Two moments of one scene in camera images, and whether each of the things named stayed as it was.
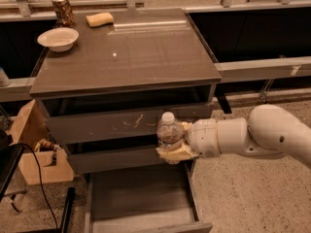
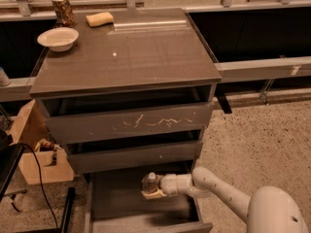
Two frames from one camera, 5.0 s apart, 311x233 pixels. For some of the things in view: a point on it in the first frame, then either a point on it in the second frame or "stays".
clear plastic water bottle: [169, 132] → [150, 183]
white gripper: [202, 137] → [169, 183]
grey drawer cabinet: [104, 83] stays
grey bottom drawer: [144, 203] stays
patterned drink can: [63, 12] stays
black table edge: [10, 155] stays
